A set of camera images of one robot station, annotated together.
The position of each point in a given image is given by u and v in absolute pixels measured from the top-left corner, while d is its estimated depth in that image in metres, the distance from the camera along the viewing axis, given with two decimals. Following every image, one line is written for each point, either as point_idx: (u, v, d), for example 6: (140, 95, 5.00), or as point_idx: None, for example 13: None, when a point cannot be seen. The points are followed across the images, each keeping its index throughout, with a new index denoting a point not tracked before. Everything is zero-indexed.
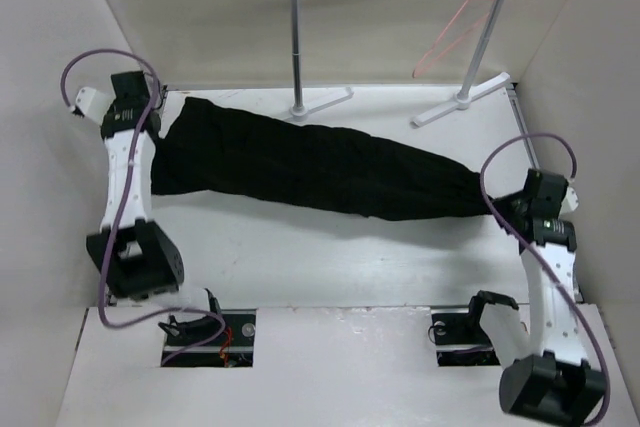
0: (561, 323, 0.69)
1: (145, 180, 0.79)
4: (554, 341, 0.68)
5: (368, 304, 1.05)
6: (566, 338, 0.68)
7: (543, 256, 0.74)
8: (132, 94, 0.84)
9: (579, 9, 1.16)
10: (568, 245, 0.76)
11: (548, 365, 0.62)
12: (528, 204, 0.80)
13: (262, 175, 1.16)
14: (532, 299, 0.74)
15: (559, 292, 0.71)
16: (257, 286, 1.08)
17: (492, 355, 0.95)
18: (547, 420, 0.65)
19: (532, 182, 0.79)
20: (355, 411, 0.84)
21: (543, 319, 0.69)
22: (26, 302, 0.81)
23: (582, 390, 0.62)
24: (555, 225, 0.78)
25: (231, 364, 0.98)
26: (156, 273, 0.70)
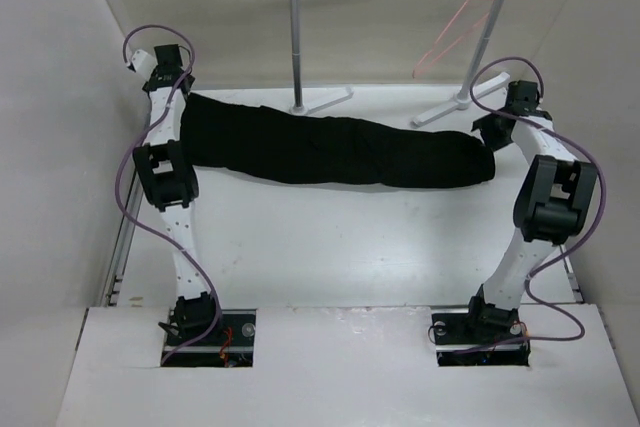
0: (552, 145, 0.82)
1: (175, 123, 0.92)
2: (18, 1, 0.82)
4: (553, 153, 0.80)
5: (368, 304, 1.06)
6: (558, 152, 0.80)
7: (529, 118, 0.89)
8: (171, 61, 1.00)
9: (579, 9, 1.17)
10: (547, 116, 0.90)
11: (550, 162, 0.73)
12: (512, 101, 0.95)
13: (273, 160, 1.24)
14: (526, 149, 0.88)
15: (545, 132, 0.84)
16: (260, 288, 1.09)
17: (491, 356, 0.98)
18: (557, 219, 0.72)
19: (512, 88, 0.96)
20: (356, 411, 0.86)
21: (539, 144, 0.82)
22: (35, 306, 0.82)
23: (582, 182, 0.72)
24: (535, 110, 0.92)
25: (230, 364, 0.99)
26: (178, 176, 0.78)
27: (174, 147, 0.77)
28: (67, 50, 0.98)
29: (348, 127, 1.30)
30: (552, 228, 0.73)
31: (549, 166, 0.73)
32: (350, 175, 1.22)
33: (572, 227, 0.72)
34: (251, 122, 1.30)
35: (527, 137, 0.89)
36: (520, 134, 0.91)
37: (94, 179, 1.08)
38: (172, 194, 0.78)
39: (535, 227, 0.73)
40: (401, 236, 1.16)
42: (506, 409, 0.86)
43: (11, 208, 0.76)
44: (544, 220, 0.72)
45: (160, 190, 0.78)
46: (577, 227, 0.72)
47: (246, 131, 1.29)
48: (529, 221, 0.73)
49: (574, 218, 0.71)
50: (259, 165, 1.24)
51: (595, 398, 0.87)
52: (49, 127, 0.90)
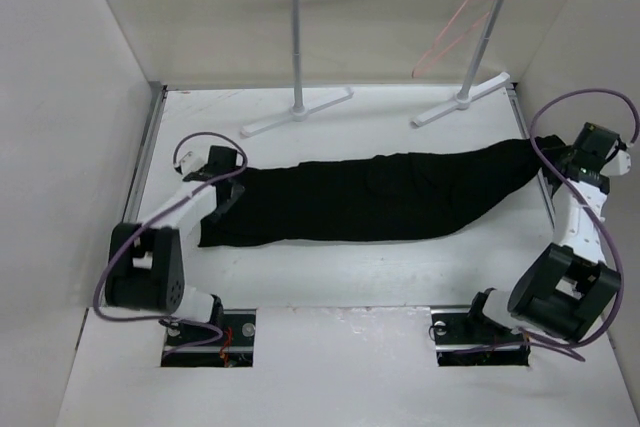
0: (584, 231, 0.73)
1: (190, 218, 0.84)
2: (18, 1, 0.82)
4: (574, 244, 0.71)
5: (368, 304, 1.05)
6: (587, 244, 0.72)
7: (576, 186, 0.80)
8: (222, 163, 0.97)
9: (579, 9, 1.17)
10: (594, 189, 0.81)
11: (565, 254, 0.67)
12: (575, 151, 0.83)
13: (347, 228, 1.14)
14: (557, 222, 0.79)
15: (585, 211, 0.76)
16: (258, 289, 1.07)
17: (492, 356, 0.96)
18: (550, 320, 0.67)
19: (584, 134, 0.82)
20: (355, 412, 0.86)
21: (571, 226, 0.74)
22: (36, 305, 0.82)
23: (594, 292, 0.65)
24: (591, 175, 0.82)
25: (231, 364, 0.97)
26: (155, 282, 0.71)
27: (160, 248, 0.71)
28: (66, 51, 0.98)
29: (424, 178, 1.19)
30: (545, 323, 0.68)
31: (563, 263, 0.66)
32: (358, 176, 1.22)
33: (567, 332, 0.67)
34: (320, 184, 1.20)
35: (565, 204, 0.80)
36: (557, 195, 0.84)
37: (93, 180, 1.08)
38: (135, 300, 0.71)
39: (527, 316, 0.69)
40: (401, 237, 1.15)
42: (505, 410, 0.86)
43: (10, 208, 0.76)
44: (534, 315, 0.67)
45: (131, 293, 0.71)
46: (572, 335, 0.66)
47: (318, 195, 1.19)
48: (521, 309, 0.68)
49: (572, 326, 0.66)
50: (270, 233, 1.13)
51: (593, 399, 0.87)
52: (48, 127, 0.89)
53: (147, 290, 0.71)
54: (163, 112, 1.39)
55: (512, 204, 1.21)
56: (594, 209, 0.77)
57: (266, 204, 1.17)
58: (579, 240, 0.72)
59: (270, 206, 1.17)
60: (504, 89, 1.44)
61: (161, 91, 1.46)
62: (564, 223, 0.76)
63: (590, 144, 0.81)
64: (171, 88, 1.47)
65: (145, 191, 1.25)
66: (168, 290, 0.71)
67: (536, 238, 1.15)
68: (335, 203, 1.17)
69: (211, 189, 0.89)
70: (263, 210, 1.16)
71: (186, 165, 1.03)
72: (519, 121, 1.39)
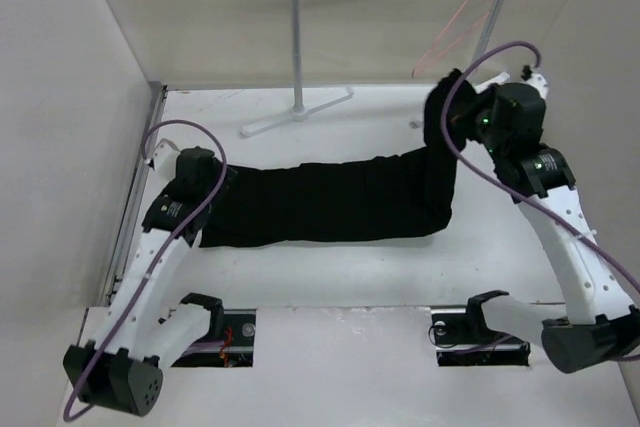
0: (597, 277, 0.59)
1: (155, 300, 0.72)
2: (18, 0, 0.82)
4: (600, 302, 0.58)
5: (368, 304, 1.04)
6: (608, 290, 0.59)
7: (547, 205, 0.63)
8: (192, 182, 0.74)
9: (579, 8, 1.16)
10: (562, 188, 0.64)
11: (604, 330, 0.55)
12: (511, 138, 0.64)
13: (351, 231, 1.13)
14: (552, 257, 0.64)
15: (581, 244, 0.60)
16: (259, 288, 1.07)
17: (492, 356, 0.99)
18: None
19: (513, 115, 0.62)
20: (356, 412, 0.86)
21: (583, 278, 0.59)
22: (36, 305, 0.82)
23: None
24: (544, 161, 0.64)
25: (231, 364, 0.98)
26: (122, 400, 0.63)
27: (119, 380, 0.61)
28: (66, 51, 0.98)
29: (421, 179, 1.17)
30: None
31: (603, 336, 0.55)
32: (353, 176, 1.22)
33: None
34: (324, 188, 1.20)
35: (543, 226, 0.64)
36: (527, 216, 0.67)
37: (93, 180, 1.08)
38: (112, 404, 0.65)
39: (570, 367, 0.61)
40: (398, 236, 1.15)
42: (505, 410, 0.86)
43: (10, 208, 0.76)
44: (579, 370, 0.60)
45: (104, 404, 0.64)
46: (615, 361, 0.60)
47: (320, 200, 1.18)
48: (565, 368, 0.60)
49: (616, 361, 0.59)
50: (270, 233, 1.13)
51: (593, 399, 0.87)
52: (48, 127, 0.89)
53: (117, 403, 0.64)
54: (163, 111, 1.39)
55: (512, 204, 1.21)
56: (581, 226, 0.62)
57: (270, 210, 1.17)
58: (601, 293, 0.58)
59: (276, 211, 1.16)
60: None
61: (161, 91, 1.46)
62: (569, 272, 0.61)
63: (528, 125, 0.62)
64: (171, 87, 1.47)
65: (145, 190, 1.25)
66: (139, 403, 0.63)
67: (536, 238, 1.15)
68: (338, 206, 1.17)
69: (176, 243, 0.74)
70: (268, 215, 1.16)
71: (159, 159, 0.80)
72: None
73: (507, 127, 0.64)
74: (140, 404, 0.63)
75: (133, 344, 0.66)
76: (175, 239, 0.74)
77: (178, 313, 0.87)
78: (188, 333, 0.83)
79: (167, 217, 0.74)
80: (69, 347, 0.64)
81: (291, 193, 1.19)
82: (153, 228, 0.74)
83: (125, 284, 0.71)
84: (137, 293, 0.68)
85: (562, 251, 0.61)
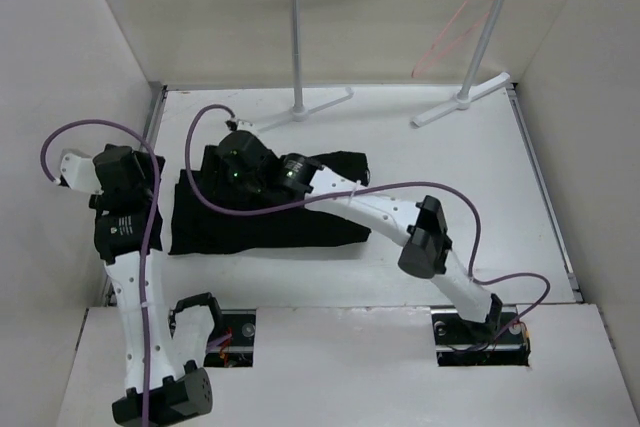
0: (383, 207, 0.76)
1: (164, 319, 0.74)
2: (19, 0, 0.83)
4: (400, 219, 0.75)
5: (369, 304, 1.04)
6: (397, 208, 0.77)
7: (319, 193, 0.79)
8: (126, 188, 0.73)
9: (578, 8, 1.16)
10: (316, 173, 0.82)
11: (418, 233, 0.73)
12: (253, 173, 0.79)
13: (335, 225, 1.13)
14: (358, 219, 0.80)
15: (359, 196, 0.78)
16: (258, 288, 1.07)
17: (492, 356, 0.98)
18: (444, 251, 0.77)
19: (237, 160, 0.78)
20: (355, 411, 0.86)
21: (380, 216, 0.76)
22: (37, 305, 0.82)
23: (437, 217, 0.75)
24: (291, 166, 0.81)
25: (231, 364, 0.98)
26: (189, 410, 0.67)
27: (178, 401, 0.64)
28: (66, 52, 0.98)
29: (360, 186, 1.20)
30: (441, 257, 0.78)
31: (422, 238, 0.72)
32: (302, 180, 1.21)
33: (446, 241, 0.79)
34: None
35: (333, 205, 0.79)
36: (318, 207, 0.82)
37: None
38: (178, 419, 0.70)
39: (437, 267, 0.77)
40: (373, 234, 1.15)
42: (505, 410, 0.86)
43: (10, 208, 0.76)
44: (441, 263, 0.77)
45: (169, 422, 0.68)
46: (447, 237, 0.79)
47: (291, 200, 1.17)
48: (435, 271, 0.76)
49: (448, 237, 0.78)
50: (262, 233, 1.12)
51: (593, 399, 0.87)
52: (49, 127, 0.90)
53: (184, 415, 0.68)
54: (163, 112, 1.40)
55: (511, 204, 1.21)
56: (347, 186, 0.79)
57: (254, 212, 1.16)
58: (397, 216, 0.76)
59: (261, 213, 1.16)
60: (505, 89, 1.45)
61: (161, 91, 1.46)
62: (371, 219, 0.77)
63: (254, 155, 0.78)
64: (171, 88, 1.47)
65: None
66: (204, 404, 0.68)
67: (535, 238, 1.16)
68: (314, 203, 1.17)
69: (150, 260, 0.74)
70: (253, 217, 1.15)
71: (72, 172, 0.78)
72: (519, 122, 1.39)
73: (245, 168, 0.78)
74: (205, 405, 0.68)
75: (172, 367, 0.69)
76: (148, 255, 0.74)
77: (179, 320, 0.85)
78: (202, 335, 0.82)
79: (123, 238, 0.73)
80: (113, 404, 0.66)
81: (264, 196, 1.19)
82: (117, 255, 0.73)
83: (126, 326, 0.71)
84: (148, 324, 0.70)
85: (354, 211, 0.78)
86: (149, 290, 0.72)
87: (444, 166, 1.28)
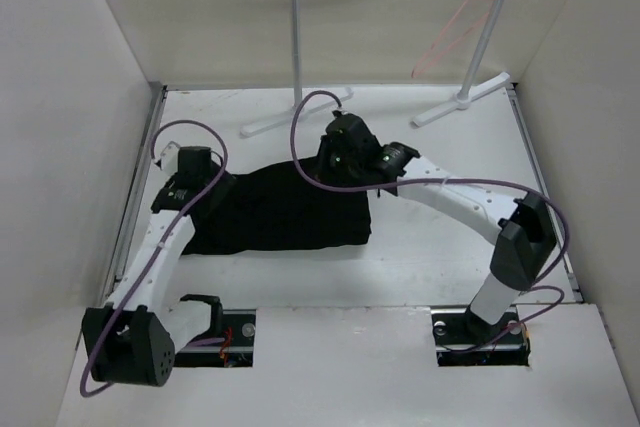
0: (474, 198, 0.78)
1: (169, 268, 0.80)
2: (19, 0, 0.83)
4: (490, 210, 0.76)
5: (368, 304, 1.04)
6: (491, 201, 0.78)
7: (412, 177, 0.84)
8: (191, 172, 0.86)
9: (578, 8, 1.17)
10: (409, 160, 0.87)
11: (511, 227, 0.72)
12: (353, 153, 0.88)
13: (333, 227, 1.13)
14: (444, 208, 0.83)
15: (451, 184, 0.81)
16: (257, 289, 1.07)
17: (491, 356, 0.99)
18: (541, 259, 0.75)
19: (343, 139, 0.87)
20: (356, 411, 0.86)
21: (471, 205, 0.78)
22: (37, 305, 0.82)
23: (539, 216, 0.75)
24: (390, 152, 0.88)
25: (231, 364, 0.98)
26: (139, 365, 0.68)
27: (136, 338, 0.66)
28: (66, 51, 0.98)
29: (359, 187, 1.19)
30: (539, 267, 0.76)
31: (515, 232, 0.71)
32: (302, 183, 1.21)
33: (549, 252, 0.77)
34: (295, 193, 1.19)
35: (424, 192, 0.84)
36: (409, 193, 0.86)
37: (93, 179, 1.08)
38: (127, 377, 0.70)
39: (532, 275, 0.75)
40: (373, 234, 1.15)
42: (504, 410, 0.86)
43: (10, 208, 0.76)
44: (535, 268, 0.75)
45: (117, 372, 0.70)
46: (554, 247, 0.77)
47: (290, 202, 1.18)
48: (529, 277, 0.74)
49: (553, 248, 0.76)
50: (261, 234, 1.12)
51: (592, 398, 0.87)
52: (49, 127, 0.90)
53: (134, 371, 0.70)
54: (163, 112, 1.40)
55: None
56: (441, 175, 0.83)
57: (253, 214, 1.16)
58: (489, 207, 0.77)
59: (260, 215, 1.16)
60: (505, 89, 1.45)
61: (161, 91, 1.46)
62: (459, 206, 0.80)
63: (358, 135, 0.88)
64: (171, 88, 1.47)
65: (145, 190, 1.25)
66: (154, 368, 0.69)
67: None
68: (313, 204, 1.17)
69: (185, 222, 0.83)
70: (252, 219, 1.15)
71: None
72: (519, 122, 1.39)
73: (347, 149, 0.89)
74: (155, 368, 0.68)
75: (149, 302, 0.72)
76: (185, 218, 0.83)
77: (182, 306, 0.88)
78: (189, 330, 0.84)
79: (173, 201, 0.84)
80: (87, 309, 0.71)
81: (262, 197, 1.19)
82: (161, 208, 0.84)
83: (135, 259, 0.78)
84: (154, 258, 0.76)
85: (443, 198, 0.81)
86: (171, 238, 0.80)
87: (444, 166, 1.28)
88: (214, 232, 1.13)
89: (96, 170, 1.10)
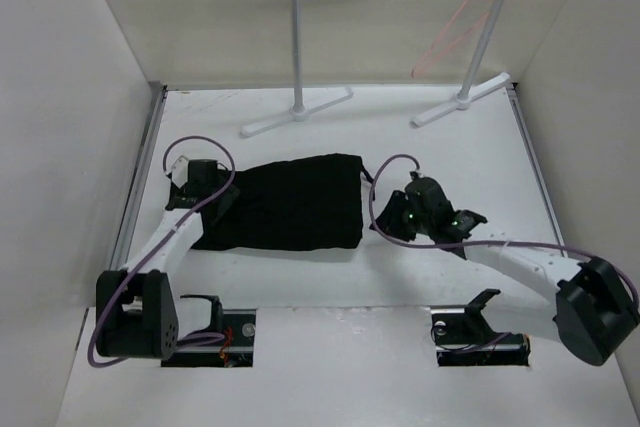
0: (537, 261, 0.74)
1: (179, 251, 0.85)
2: (18, 0, 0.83)
4: (550, 271, 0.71)
5: (366, 304, 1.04)
6: (553, 263, 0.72)
7: (475, 239, 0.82)
8: (202, 179, 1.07)
9: (578, 8, 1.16)
10: (478, 225, 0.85)
11: (571, 288, 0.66)
12: (427, 213, 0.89)
13: (330, 230, 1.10)
14: (510, 272, 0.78)
15: (513, 246, 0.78)
16: (256, 288, 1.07)
17: (492, 356, 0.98)
18: (618, 329, 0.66)
19: (421, 200, 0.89)
20: (355, 411, 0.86)
21: (530, 267, 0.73)
22: (37, 304, 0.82)
23: (607, 284, 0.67)
24: (461, 218, 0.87)
25: (231, 364, 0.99)
26: (145, 328, 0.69)
27: (147, 296, 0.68)
28: (66, 50, 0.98)
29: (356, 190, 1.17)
30: (618, 339, 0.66)
31: (575, 294, 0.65)
32: (297, 186, 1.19)
33: (629, 323, 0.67)
34: (292, 196, 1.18)
35: (489, 256, 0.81)
36: (475, 256, 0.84)
37: (93, 179, 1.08)
38: (130, 348, 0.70)
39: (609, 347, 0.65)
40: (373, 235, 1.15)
42: (505, 410, 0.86)
43: (10, 208, 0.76)
44: (612, 341, 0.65)
45: (121, 342, 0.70)
46: (633, 317, 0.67)
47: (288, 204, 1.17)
48: (603, 348, 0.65)
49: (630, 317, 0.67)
50: (259, 235, 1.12)
51: (593, 399, 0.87)
52: (48, 126, 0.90)
53: (138, 339, 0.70)
54: (163, 111, 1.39)
55: (511, 204, 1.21)
56: (506, 237, 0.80)
57: (252, 217, 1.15)
58: (550, 269, 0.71)
59: (257, 218, 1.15)
60: (505, 89, 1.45)
61: (161, 91, 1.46)
62: (522, 270, 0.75)
63: (434, 198, 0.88)
64: (171, 88, 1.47)
65: (145, 190, 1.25)
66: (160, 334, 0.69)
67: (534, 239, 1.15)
68: (308, 208, 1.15)
69: (198, 215, 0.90)
70: (250, 221, 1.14)
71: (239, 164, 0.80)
72: (519, 122, 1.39)
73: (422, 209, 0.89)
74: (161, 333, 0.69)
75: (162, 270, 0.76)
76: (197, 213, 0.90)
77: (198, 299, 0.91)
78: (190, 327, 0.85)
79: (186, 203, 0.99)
80: (103, 273, 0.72)
81: (260, 197, 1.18)
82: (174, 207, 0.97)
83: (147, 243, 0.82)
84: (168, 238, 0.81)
85: (505, 260, 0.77)
86: (185, 226, 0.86)
87: (444, 166, 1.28)
88: (213, 233, 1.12)
89: (96, 171, 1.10)
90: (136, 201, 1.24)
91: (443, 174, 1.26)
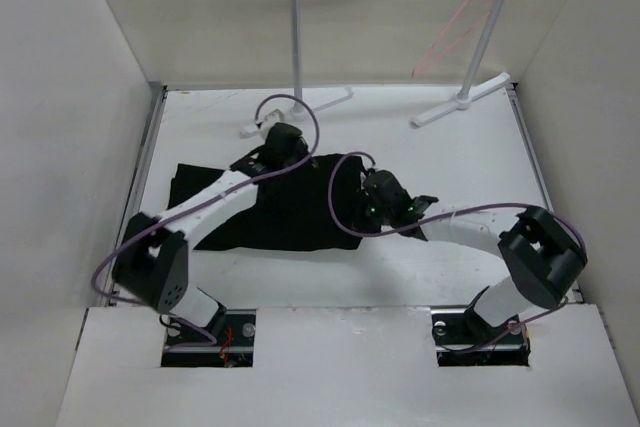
0: (482, 220, 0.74)
1: (215, 218, 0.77)
2: (18, 1, 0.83)
4: (493, 228, 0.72)
5: (369, 304, 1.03)
6: (496, 220, 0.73)
7: (429, 215, 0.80)
8: (277, 148, 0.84)
9: (579, 8, 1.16)
10: (432, 205, 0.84)
11: (512, 236, 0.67)
12: (384, 203, 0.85)
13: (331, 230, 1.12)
14: (464, 240, 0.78)
15: (461, 215, 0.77)
16: (257, 288, 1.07)
17: (492, 356, 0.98)
18: (565, 269, 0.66)
19: (376, 193, 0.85)
20: (355, 411, 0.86)
21: (477, 228, 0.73)
22: (37, 304, 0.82)
23: (545, 225, 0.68)
24: (418, 204, 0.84)
25: (231, 364, 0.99)
26: (151, 287, 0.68)
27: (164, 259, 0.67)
28: (66, 51, 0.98)
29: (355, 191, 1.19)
30: (567, 278, 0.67)
31: (518, 242, 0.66)
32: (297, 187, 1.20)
33: (577, 263, 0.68)
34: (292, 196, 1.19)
35: (442, 229, 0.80)
36: (432, 233, 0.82)
37: (93, 180, 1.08)
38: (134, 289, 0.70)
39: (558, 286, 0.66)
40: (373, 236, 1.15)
42: (505, 410, 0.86)
43: (10, 208, 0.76)
44: (560, 280, 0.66)
45: (128, 280, 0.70)
46: (579, 256, 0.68)
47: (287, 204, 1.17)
48: (553, 287, 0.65)
49: (575, 256, 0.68)
50: (259, 235, 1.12)
51: (593, 399, 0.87)
52: (49, 127, 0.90)
53: (142, 289, 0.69)
54: (163, 111, 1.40)
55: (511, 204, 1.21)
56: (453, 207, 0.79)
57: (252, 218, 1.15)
58: (493, 225, 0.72)
59: (256, 218, 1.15)
60: (505, 89, 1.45)
61: (161, 91, 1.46)
62: (473, 235, 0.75)
63: (389, 189, 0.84)
64: (171, 88, 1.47)
65: (145, 190, 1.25)
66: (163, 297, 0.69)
67: None
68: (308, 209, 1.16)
69: (253, 189, 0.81)
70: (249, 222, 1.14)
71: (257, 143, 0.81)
72: (519, 122, 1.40)
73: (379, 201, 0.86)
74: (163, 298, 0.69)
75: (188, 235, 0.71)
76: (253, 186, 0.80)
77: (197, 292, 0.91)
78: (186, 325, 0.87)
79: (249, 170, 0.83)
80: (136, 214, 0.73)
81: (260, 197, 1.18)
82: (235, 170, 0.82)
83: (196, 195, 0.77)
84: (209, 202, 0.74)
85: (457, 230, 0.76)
86: (234, 194, 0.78)
87: (444, 165, 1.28)
88: (214, 233, 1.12)
89: (97, 170, 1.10)
90: (136, 201, 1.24)
91: (443, 174, 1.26)
